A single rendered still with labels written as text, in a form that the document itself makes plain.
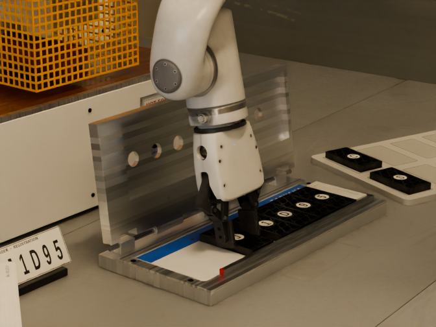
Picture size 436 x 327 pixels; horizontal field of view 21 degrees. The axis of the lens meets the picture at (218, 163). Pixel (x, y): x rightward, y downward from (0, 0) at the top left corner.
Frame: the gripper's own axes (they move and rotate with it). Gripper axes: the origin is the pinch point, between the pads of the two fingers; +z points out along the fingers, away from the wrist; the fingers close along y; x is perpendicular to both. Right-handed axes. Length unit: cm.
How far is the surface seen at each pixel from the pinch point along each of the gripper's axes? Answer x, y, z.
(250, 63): 70, 95, -10
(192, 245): 5.3, -4.2, 1.4
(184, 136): 10.6, 3.8, -13.0
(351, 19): 120, 216, -6
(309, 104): 39, 74, -4
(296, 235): -5.1, 6.8, 2.8
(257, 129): 10.8, 21.3, -10.0
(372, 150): 11, 53, 1
